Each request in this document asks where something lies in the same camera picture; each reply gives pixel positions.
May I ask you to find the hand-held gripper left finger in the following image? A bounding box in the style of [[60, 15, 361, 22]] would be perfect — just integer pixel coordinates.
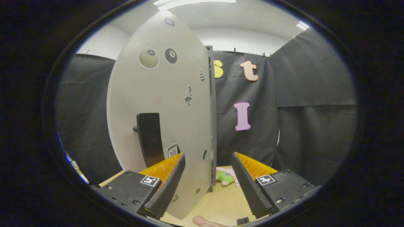
[[92, 154, 186, 220]]

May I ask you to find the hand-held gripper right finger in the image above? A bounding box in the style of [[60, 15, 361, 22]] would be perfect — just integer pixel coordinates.
[[231, 152, 323, 219]]

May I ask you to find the black door handle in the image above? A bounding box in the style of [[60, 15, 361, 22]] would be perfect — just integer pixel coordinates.
[[133, 113, 165, 168]]

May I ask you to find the grey shoe cabinet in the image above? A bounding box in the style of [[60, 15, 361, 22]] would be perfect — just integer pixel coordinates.
[[205, 45, 218, 192]]

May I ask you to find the beige shoe cabinet door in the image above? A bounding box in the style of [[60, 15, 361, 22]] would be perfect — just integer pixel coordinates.
[[106, 9, 212, 220]]

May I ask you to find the green and pink plush toy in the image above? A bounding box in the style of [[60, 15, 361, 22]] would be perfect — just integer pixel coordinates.
[[216, 167, 239, 186]]

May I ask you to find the black backdrop cloth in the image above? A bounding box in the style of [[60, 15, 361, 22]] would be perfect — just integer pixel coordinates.
[[55, 28, 357, 186]]

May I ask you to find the large ceiling light panel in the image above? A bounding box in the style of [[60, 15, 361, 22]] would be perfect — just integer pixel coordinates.
[[153, 0, 236, 10]]

